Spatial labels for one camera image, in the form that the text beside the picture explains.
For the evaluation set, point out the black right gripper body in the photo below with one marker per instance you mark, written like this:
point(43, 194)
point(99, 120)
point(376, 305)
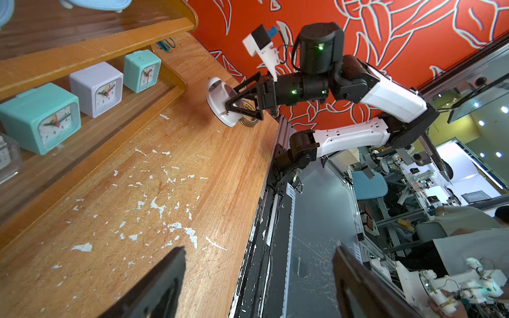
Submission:
point(317, 58)

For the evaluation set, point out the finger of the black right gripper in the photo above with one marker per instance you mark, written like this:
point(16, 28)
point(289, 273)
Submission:
point(244, 109)
point(250, 88)

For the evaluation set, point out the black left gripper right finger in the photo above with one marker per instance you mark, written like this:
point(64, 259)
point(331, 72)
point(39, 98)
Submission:
point(361, 294)

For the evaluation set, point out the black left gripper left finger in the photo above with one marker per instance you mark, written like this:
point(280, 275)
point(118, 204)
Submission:
point(157, 293)

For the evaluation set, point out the teal small square clock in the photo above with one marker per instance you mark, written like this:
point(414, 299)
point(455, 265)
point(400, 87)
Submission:
point(141, 70)

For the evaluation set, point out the lilac square alarm clock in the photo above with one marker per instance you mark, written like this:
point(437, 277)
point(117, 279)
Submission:
point(98, 87)

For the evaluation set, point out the mint green square clock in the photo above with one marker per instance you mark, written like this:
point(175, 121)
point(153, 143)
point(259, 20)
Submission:
point(41, 118)

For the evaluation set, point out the clear small square clock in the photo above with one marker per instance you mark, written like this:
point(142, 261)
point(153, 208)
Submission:
point(10, 156)

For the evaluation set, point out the blue rounded square clock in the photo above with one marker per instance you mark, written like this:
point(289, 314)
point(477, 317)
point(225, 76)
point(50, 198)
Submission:
point(7, 8)

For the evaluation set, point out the wooden two-tier shelf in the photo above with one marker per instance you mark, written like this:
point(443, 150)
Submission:
point(44, 43)

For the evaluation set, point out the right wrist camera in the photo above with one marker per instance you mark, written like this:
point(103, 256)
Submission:
point(259, 42)

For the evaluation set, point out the green cable ties bundle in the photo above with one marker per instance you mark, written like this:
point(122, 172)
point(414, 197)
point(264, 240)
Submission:
point(166, 45)

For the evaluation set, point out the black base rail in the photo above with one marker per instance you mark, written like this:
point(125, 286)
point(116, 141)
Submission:
point(263, 283)

